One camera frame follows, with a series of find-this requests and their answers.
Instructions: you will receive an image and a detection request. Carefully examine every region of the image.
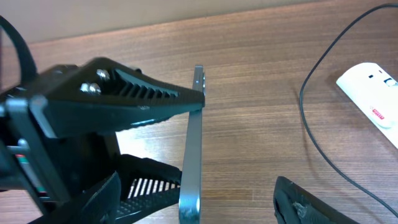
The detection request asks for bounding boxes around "white power strip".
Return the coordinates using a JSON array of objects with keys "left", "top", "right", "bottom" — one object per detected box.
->
[{"left": 336, "top": 62, "right": 397, "bottom": 146}]

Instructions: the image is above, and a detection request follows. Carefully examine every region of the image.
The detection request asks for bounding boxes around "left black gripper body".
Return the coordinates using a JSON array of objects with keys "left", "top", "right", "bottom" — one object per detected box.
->
[{"left": 1, "top": 65, "right": 120, "bottom": 214}]

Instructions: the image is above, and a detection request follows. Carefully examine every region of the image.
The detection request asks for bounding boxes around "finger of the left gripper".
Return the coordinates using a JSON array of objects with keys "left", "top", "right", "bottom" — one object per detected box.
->
[
  {"left": 43, "top": 57, "right": 205, "bottom": 138},
  {"left": 114, "top": 154, "right": 182, "bottom": 224}
]

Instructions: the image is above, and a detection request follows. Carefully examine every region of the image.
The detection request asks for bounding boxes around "black USB charging cable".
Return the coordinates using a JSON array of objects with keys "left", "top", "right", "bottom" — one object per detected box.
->
[{"left": 298, "top": 2, "right": 398, "bottom": 218}]

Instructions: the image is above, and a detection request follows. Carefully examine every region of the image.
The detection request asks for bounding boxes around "black left camera cable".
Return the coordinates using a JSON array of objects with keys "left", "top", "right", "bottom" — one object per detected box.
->
[{"left": 0, "top": 15, "right": 39, "bottom": 85}]

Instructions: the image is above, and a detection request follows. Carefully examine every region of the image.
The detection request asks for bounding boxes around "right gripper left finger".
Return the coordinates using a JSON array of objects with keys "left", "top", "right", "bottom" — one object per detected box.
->
[{"left": 29, "top": 172, "right": 121, "bottom": 224}]

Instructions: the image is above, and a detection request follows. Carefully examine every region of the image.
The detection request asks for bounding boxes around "cyan screen Galaxy smartphone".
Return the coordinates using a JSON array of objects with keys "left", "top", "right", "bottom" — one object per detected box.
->
[{"left": 178, "top": 65, "right": 205, "bottom": 224}]

